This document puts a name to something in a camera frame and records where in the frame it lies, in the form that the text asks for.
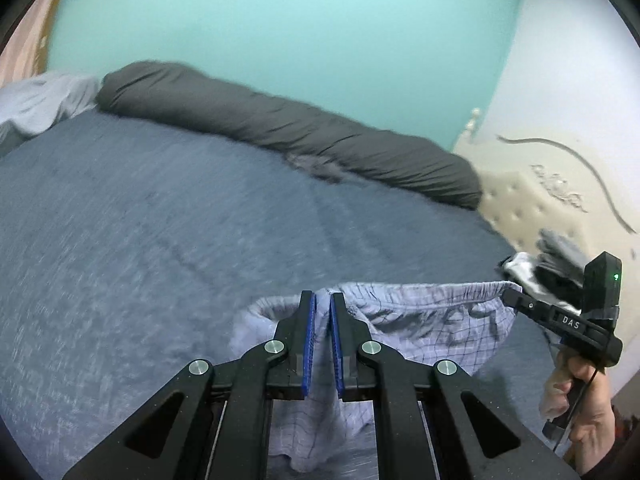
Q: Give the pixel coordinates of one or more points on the bed with blue sheet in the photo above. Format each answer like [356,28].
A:
[150,240]

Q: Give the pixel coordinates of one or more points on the person's right hand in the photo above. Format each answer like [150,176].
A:
[597,420]

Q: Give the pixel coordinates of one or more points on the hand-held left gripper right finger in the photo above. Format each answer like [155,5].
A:
[337,345]

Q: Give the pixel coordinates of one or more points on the pink curtain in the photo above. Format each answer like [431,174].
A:
[25,45]

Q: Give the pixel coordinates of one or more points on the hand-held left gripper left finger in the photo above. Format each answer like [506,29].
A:
[310,340]

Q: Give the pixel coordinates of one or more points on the light blue plaid boxer shorts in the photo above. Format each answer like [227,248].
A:
[425,320]

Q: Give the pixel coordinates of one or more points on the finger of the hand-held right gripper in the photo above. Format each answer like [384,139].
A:
[525,302]

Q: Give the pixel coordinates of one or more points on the dark grey rolled duvet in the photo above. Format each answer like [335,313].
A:
[300,130]

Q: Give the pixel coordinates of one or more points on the person's right forearm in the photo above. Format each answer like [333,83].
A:
[620,442]

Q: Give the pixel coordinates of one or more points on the cream tufted headboard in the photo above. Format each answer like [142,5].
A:
[525,200]

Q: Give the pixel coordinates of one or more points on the dark grey crumpled cloth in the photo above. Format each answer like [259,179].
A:
[320,167]

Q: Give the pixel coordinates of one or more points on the light grey bed sheet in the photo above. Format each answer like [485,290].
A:
[35,105]

